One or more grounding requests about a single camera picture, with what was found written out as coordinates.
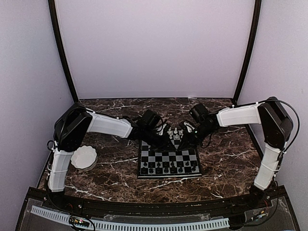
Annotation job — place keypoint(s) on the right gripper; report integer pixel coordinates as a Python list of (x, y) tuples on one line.
[(187, 140)]

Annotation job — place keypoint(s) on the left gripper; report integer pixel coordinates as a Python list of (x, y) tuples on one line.
[(163, 146)]

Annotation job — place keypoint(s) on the black white chessboard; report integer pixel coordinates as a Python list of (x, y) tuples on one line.
[(166, 164)]

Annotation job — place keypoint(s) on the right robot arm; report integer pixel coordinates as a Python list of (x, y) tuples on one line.
[(275, 122)]

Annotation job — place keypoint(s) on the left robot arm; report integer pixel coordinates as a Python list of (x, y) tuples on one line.
[(72, 126)]

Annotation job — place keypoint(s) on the white queen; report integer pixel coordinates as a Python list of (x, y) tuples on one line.
[(170, 131)]

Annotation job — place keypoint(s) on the white scalloped bowl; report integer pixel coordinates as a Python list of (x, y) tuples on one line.
[(84, 158)]

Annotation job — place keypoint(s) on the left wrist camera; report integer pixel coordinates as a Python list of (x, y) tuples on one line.
[(149, 119)]

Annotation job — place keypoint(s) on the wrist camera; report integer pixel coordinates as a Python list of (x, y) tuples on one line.
[(199, 113), (149, 119)]

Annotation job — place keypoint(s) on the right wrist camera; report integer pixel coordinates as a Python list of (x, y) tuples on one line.
[(199, 113)]

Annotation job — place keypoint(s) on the white perforated cable tray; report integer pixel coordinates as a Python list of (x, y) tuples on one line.
[(126, 223)]

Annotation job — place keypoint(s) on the black front rail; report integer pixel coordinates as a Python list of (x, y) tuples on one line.
[(95, 208)]

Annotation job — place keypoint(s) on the right black frame post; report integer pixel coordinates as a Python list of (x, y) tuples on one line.
[(249, 50)]

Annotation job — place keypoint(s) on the black frame post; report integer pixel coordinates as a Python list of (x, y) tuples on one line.
[(249, 50), (60, 48)]

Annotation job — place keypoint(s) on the left black frame post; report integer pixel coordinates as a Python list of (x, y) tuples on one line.
[(60, 48)]

